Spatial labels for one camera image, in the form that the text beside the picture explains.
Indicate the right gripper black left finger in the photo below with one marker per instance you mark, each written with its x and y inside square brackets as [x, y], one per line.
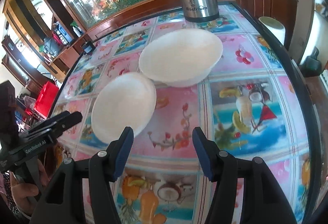
[62, 200]

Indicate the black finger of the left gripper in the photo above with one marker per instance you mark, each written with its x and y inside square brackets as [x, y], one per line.
[62, 122]

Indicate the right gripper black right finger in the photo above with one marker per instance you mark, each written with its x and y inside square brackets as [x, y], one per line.
[263, 200]

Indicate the white foam bowl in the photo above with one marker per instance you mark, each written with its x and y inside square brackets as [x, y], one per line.
[127, 100]
[181, 58]

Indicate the left human hand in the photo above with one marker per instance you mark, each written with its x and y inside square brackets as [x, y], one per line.
[22, 191]

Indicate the red shopping bag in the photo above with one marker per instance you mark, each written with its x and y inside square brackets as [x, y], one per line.
[46, 99]

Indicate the wooden side cabinet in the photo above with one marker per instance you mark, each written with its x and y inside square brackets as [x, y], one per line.
[64, 61]

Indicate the blue grey water jug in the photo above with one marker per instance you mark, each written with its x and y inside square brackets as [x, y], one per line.
[51, 47]

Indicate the small black blue jar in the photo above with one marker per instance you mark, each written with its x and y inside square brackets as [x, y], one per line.
[88, 48]

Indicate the blue thermos jug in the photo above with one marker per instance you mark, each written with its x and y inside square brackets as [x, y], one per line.
[61, 33]

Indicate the white spray bottle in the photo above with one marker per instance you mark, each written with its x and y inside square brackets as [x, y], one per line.
[76, 29]

